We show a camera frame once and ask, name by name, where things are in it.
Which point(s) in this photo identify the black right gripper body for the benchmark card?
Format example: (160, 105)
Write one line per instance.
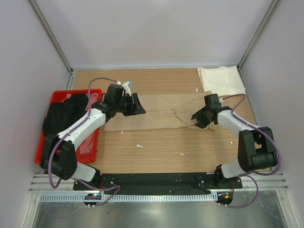
(204, 116)

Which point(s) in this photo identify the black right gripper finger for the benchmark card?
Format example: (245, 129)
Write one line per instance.
(199, 115)
(202, 124)

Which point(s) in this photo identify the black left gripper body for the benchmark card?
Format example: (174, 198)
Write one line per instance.
(126, 101)

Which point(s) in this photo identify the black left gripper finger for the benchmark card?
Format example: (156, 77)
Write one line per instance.
(137, 107)
(129, 111)

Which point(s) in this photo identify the beige t shirt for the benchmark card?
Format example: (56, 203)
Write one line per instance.
(165, 111)

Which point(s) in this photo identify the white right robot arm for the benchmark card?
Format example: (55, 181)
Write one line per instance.
(256, 147)

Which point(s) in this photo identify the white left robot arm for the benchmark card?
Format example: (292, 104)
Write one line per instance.
(58, 155)

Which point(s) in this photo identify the folded white t shirt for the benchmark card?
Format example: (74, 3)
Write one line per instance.
(223, 81)

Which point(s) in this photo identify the black t shirt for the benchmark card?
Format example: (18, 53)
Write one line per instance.
(62, 115)

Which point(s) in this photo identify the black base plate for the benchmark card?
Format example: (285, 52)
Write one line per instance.
(157, 184)

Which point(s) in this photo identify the slotted cable duct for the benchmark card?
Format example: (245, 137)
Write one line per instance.
(96, 198)

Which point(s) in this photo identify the left aluminium frame post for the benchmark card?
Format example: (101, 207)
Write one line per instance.
(47, 29)

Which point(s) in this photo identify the aluminium frame post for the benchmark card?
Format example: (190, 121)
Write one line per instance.
(47, 29)
(274, 4)

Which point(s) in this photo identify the aluminium rail profile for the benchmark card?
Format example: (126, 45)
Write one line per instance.
(40, 183)

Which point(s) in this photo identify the right aluminium frame post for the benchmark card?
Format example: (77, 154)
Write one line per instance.
(274, 4)

